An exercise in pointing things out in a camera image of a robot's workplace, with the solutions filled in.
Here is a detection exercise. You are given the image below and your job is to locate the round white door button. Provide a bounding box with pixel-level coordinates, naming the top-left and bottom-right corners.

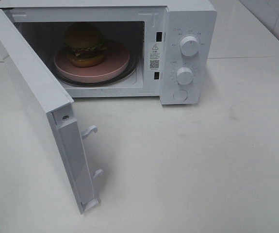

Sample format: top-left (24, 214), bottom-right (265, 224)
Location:
top-left (173, 90), bottom-right (188, 102)

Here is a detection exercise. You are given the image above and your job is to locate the pink round plate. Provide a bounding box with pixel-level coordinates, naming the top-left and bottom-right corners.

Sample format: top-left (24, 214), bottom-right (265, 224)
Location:
top-left (54, 40), bottom-right (131, 85)

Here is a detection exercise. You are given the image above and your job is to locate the white microwave door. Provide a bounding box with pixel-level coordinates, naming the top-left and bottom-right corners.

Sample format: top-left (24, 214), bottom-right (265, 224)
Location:
top-left (0, 9), bottom-right (102, 213)

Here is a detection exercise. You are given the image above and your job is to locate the burger with lettuce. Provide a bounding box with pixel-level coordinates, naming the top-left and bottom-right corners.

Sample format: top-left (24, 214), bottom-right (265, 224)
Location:
top-left (64, 22), bottom-right (107, 68)

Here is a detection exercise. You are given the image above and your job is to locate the glass microwave turntable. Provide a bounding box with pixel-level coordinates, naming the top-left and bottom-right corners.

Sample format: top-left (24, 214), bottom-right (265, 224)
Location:
top-left (54, 54), bottom-right (137, 87)

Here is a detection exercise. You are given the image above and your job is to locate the lower white microwave knob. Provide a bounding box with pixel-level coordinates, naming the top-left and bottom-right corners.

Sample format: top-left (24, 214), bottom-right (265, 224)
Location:
top-left (176, 67), bottom-right (194, 85)

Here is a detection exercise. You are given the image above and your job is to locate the white microwave knob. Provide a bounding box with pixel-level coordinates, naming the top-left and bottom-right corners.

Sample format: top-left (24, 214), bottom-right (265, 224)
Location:
top-left (180, 35), bottom-right (199, 57)
top-left (176, 67), bottom-right (194, 85)

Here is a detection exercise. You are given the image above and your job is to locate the white microwave oven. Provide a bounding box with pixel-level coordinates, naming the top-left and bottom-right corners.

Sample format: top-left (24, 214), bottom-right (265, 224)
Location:
top-left (0, 0), bottom-right (217, 104)

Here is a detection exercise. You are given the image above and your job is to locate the upper white microwave knob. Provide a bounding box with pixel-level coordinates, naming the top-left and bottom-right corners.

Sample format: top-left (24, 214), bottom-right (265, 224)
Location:
top-left (180, 35), bottom-right (199, 57)

